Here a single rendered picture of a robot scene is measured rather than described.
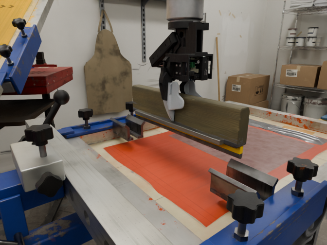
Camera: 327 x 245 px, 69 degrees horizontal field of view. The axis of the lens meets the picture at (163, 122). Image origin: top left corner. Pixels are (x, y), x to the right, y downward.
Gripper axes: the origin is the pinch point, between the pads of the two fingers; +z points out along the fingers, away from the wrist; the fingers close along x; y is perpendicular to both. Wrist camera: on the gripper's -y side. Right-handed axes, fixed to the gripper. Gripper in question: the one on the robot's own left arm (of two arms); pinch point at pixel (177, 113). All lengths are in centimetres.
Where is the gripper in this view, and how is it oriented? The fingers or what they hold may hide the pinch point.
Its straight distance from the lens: 57.2
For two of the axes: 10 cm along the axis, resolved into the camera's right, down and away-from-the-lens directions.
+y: 6.1, 2.4, -7.6
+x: 7.9, -1.9, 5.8
